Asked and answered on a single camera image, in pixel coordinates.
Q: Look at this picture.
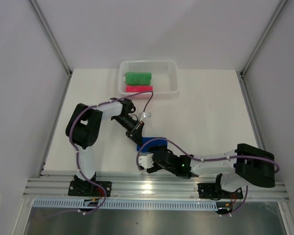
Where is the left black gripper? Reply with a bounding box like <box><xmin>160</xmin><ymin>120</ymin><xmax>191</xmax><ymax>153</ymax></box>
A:
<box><xmin>112</xmin><ymin>115</ymin><xmax>144</xmax><ymax>147</ymax></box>

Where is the blue towel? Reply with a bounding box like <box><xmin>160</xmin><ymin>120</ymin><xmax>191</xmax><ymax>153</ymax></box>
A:
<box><xmin>136</xmin><ymin>137</ymin><xmax>168</xmax><ymax>153</ymax></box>

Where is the pink towel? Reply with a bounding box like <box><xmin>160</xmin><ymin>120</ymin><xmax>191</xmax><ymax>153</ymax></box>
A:
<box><xmin>125</xmin><ymin>85</ymin><xmax>153</xmax><ymax>93</ymax></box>

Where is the green towel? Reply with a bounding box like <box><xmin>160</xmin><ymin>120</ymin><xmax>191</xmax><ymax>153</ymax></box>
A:
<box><xmin>125</xmin><ymin>72</ymin><xmax>152</xmax><ymax>86</ymax></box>

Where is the white plastic basket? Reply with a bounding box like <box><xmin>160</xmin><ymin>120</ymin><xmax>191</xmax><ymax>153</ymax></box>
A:
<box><xmin>117</xmin><ymin>59</ymin><xmax>179</xmax><ymax>99</ymax></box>

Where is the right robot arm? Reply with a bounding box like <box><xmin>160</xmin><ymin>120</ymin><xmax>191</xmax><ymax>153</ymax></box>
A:
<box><xmin>138</xmin><ymin>143</ymin><xmax>279</xmax><ymax>198</ymax></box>

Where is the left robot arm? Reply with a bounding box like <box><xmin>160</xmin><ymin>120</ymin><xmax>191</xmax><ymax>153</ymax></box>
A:
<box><xmin>65</xmin><ymin>98</ymin><xmax>144</xmax><ymax>196</ymax></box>

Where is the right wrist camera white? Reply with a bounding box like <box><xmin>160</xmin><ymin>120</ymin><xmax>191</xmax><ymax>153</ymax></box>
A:
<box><xmin>138</xmin><ymin>153</ymin><xmax>153</xmax><ymax>169</ymax></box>

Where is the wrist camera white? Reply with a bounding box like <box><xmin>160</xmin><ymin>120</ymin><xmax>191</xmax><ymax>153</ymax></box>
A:
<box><xmin>138</xmin><ymin>111</ymin><xmax>151</xmax><ymax>122</ymax></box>
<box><xmin>138</xmin><ymin>153</ymin><xmax>153</xmax><ymax>169</ymax></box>

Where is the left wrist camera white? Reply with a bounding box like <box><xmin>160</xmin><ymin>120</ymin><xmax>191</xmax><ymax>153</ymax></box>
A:
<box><xmin>138</xmin><ymin>111</ymin><xmax>151</xmax><ymax>122</ymax></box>

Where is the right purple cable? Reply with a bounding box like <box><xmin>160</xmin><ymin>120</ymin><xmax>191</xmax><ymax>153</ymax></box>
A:
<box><xmin>136</xmin><ymin>138</ymin><xmax>281</xmax><ymax>216</ymax></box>

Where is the purple cable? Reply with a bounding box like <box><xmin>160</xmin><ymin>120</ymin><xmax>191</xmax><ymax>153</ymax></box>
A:
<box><xmin>68</xmin><ymin>91</ymin><xmax>154</xmax><ymax>217</ymax></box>
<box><xmin>136</xmin><ymin>138</ymin><xmax>281</xmax><ymax>216</ymax></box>

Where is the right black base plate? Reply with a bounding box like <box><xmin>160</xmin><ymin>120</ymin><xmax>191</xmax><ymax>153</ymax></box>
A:
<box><xmin>197</xmin><ymin>183</ymin><xmax>243</xmax><ymax>201</ymax></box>

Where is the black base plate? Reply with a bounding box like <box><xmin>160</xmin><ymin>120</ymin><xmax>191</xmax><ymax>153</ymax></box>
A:
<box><xmin>197</xmin><ymin>183</ymin><xmax>243</xmax><ymax>201</ymax></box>
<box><xmin>68</xmin><ymin>181</ymin><xmax>112</xmax><ymax>197</ymax></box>

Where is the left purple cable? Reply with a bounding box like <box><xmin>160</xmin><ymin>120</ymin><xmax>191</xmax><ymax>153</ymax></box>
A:
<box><xmin>68</xmin><ymin>91</ymin><xmax>154</xmax><ymax>217</ymax></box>

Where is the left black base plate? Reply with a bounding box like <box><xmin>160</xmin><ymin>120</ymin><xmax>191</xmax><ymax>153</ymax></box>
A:
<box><xmin>68</xmin><ymin>181</ymin><xmax>112</xmax><ymax>197</ymax></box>

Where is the aluminium mounting rail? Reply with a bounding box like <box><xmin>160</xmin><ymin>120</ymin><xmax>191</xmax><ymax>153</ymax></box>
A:
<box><xmin>23</xmin><ymin>171</ymin><xmax>290</xmax><ymax>202</ymax></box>

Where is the slotted cable duct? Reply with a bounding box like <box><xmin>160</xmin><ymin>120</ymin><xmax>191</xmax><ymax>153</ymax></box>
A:
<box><xmin>33</xmin><ymin>198</ymin><xmax>218</xmax><ymax>211</ymax></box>

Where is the left aluminium frame post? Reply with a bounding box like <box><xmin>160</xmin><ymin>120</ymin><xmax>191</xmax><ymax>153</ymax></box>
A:
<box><xmin>27</xmin><ymin>0</ymin><xmax>73</xmax><ymax>77</ymax></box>

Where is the aluminium frame post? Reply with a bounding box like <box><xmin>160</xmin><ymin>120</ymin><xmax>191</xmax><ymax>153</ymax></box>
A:
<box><xmin>240</xmin><ymin>0</ymin><xmax>290</xmax><ymax>78</ymax></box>
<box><xmin>27</xmin><ymin>0</ymin><xmax>73</xmax><ymax>77</ymax></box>

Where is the right aluminium frame post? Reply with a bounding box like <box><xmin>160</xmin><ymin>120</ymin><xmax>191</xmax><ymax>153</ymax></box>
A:
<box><xmin>240</xmin><ymin>0</ymin><xmax>290</xmax><ymax>78</ymax></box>

